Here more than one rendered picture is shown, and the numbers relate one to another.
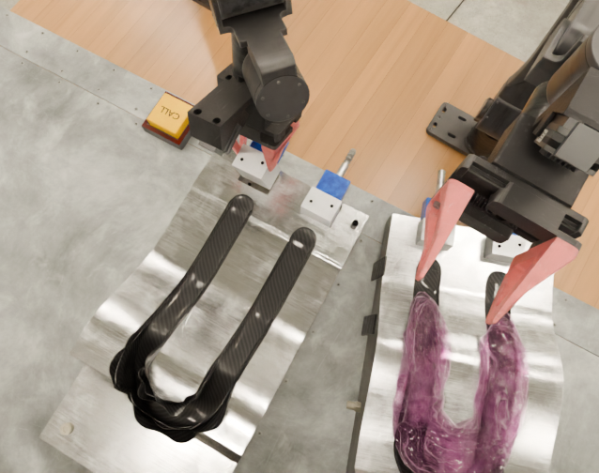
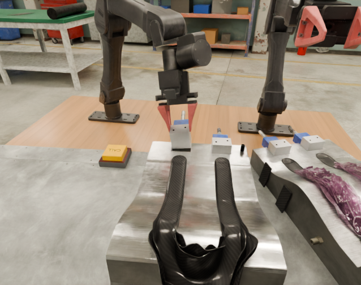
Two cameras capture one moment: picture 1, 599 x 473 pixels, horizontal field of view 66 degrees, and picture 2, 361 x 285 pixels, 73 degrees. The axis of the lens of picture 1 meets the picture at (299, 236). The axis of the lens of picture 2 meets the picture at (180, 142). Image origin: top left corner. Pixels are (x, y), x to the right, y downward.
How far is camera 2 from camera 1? 46 cm
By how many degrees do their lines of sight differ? 43
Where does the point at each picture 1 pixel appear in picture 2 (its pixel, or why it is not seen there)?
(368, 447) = (351, 250)
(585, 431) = not seen: outside the picture
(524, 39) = not seen: hidden behind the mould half
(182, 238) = (153, 183)
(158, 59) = (97, 141)
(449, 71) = (231, 115)
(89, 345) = (121, 242)
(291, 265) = (223, 175)
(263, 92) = (195, 46)
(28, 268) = (31, 262)
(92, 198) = (74, 204)
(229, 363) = (228, 222)
